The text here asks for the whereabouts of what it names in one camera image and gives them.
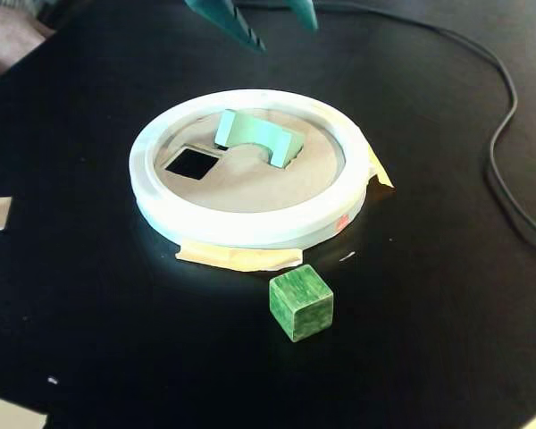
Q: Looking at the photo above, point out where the white round sorter ring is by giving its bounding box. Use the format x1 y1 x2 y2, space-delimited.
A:
128 88 373 248

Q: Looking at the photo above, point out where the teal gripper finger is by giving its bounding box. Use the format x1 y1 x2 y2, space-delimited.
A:
182 0 267 54
285 0 319 31

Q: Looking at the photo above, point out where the mint green U block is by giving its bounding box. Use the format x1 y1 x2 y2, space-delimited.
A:
214 108 306 170

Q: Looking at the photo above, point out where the long masking tape strip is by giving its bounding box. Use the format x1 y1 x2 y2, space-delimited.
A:
174 238 304 273

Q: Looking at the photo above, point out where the dark green wooden cube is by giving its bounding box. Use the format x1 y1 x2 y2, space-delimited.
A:
268 263 335 344

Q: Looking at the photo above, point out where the black cable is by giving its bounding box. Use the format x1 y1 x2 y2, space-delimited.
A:
231 0 536 249

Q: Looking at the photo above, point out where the yellowish masking tape piece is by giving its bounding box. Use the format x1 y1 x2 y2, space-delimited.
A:
364 146 395 189

